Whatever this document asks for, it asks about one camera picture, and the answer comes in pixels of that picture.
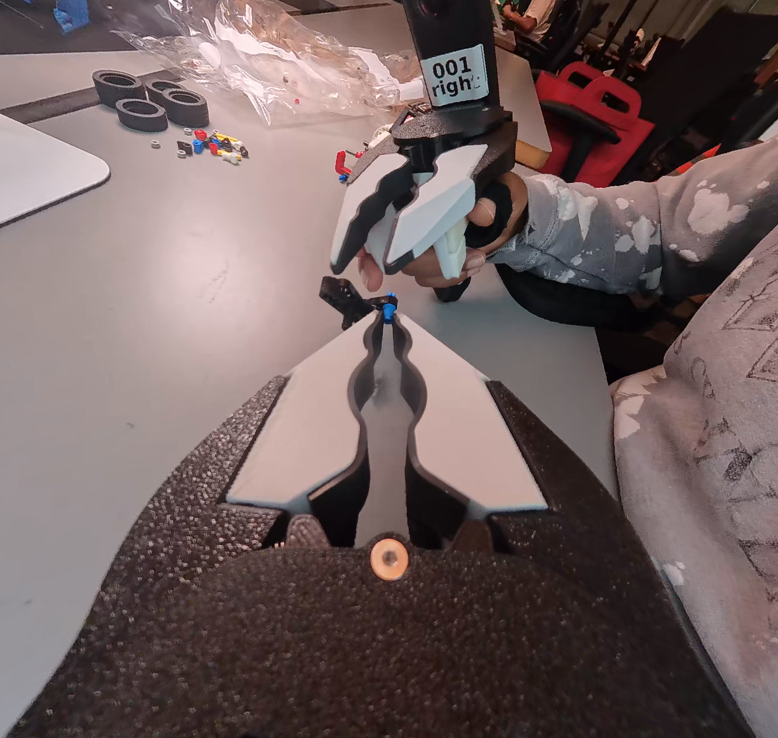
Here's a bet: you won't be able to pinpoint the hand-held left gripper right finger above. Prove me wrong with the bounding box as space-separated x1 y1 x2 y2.
394 314 548 522

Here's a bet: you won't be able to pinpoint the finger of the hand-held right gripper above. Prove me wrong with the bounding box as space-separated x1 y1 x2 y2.
330 156 421 273
382 144 487 276

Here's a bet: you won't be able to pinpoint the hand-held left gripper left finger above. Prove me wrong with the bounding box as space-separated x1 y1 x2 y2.
226 313 386 506

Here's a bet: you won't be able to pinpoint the black brick piece blue pins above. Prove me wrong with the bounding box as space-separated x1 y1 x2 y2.
320 275 399 332

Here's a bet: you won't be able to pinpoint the toy brick race car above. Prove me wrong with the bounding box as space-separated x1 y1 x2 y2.
336 101 429 183

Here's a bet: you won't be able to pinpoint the person's right forearm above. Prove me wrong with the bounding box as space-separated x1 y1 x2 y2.
486 143 778 301

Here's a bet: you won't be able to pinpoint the person's right hand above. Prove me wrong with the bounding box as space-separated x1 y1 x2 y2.
356 173 531 293

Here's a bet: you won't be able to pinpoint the black chair armrest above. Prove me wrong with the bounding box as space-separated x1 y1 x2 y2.
540 99 622 183

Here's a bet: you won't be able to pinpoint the black mesh chair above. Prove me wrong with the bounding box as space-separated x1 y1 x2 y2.
495 264 663 333

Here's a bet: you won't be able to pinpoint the pile of small loose bricks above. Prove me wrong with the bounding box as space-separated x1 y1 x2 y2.
149 130 250 166

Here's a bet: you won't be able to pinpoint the pile of clear plastic bags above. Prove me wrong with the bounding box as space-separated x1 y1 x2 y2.
112 0 426 129

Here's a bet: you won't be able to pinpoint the red fabric bag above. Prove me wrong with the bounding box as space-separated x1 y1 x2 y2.
535 60 656 187

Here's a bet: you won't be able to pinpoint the person's pale patterned sweatshirt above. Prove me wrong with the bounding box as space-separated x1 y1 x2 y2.
611 237 778 738

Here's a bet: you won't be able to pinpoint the white book stand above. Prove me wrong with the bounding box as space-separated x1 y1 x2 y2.
0 112 111 228

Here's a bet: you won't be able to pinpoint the toy car set box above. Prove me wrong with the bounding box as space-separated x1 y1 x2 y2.
0 0 232 55

